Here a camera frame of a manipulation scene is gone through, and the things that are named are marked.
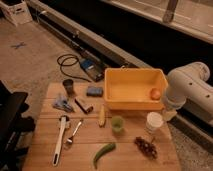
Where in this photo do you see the white cardboard box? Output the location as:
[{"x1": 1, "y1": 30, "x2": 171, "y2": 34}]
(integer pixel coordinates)
[{"x1": 0, "y1": 0, "x2": 32, "y2": 26}]

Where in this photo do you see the dark metal cup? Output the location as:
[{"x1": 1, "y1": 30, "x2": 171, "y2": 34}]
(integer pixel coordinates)
[{"x1": 62, "y1": 79, "x2": 75, "y2": 97}]

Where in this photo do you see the metal spoon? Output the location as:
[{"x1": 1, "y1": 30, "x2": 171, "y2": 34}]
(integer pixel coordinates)
[{"x1": 64, "y1": 119, "x2": 84, "y2": 149}]

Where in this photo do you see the black coiled cable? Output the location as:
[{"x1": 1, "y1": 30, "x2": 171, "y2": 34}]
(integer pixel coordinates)
[{"x1": 56, "y1": 53, "x2": 92, "y2": 83}]

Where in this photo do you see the dark grape bunch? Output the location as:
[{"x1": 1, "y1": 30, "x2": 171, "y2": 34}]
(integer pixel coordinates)
[{"x1": 134, "y1": 137, "x2": 158, "y2": 159}]

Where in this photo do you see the green plastic cup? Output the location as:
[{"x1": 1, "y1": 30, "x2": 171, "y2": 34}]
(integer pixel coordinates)
[{"x1": 111, "y1": 116, "x2": 124, "y2": 133}]

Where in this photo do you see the green chili pepper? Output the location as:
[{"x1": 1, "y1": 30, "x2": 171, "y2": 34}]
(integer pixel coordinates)
[{"x1": 93, "y1": 143, "x2": 116, "y2": 168}]

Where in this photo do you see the blue black power box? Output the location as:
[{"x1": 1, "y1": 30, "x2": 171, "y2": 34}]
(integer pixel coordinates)
[{"x1": 80, "y1": 59, "x2": 104, "y2": 82}]

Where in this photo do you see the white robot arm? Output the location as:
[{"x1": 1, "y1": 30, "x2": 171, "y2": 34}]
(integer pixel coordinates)
[{"x1": 161, "y1": 62, "x2": 213, "y2": 122}]

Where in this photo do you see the black chair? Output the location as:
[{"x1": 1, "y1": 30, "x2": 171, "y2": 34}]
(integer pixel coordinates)
[{"x1": 0, "y1": 80, "x2": 35, "y2": 171}]

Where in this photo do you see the blue sponge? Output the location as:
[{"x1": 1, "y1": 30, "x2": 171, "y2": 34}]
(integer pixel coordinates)
[{"x1": 86, "y1": 86, "x2": 103, "y2": 97}]

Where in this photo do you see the orange fruit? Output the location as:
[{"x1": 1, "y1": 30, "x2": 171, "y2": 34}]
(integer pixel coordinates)
[{"x1": 150, "y1": 88, "x2": 161, "y2": 100}]

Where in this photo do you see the yellow plastic bin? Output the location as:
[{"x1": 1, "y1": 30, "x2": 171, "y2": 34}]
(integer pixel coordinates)
[{"x1": 104, "y1": 68, "x2": 168, "y2": 110}]

